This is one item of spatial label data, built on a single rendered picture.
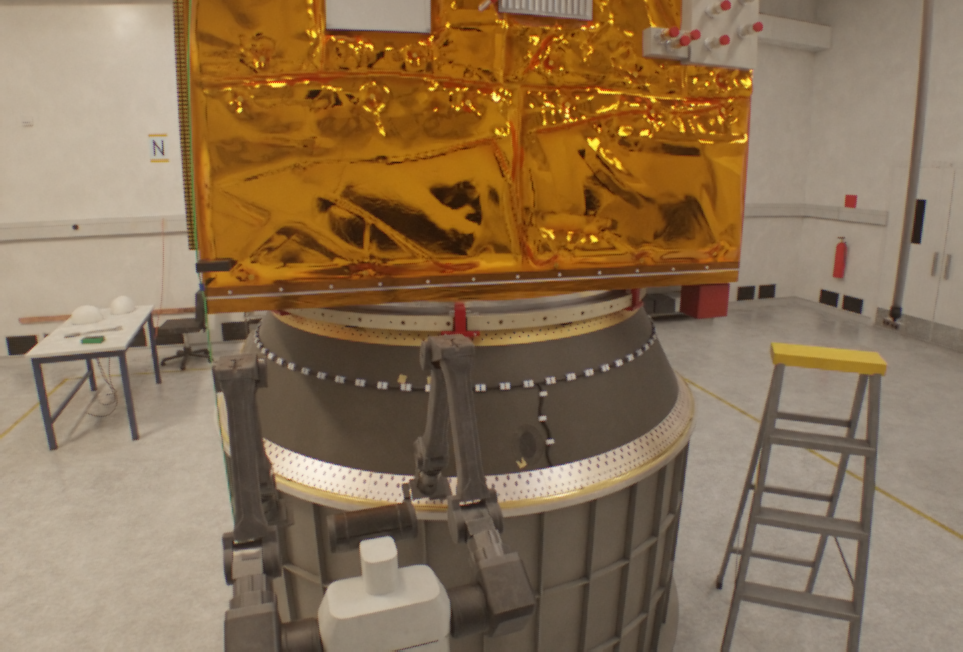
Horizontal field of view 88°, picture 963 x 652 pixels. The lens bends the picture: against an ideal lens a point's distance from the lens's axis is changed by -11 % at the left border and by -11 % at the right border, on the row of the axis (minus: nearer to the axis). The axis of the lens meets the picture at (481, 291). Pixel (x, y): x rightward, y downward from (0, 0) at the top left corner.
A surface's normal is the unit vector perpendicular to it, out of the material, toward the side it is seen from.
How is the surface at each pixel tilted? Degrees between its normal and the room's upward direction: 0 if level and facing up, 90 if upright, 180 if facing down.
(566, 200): 90
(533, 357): 62
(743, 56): 90
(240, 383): 67
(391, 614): 90
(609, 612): 90
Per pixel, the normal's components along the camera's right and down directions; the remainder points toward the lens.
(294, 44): 0.08, 0.29
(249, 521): 0.30, -0.20
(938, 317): -0.96, 0.06
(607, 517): 0.51, 0.18
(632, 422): 0.58, -0.32
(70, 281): 0.29, 0.20
